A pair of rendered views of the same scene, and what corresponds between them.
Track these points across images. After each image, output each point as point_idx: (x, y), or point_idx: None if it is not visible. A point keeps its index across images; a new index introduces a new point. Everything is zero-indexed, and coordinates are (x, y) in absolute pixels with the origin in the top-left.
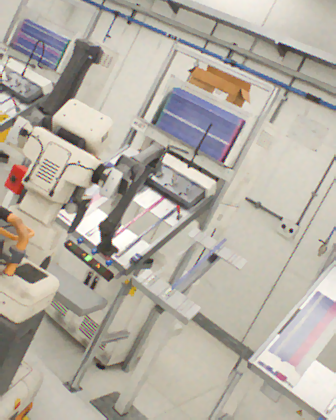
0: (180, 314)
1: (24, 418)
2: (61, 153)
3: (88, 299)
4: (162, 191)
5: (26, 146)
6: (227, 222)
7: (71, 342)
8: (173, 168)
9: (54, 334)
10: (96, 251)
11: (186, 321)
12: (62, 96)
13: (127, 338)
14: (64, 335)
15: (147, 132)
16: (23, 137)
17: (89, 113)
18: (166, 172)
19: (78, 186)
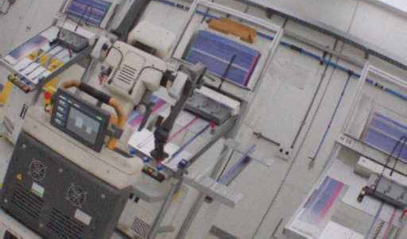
0: (229, 199)
1: None
2: (137, 59)
3: (151, 191)
4: (195, 113)
5: (109, 55)
6: (246, 140)
7: (124, 238)
8: (203, 94)
9: None
10: (147, 159)
11: (234, 205)
12: (130, 23)
13: (173, 232)
14: (118, 233)
15: (177, 67)
16: (104, 51)
17: (157, 30)
18: (197, 97)
19: (145, 91)
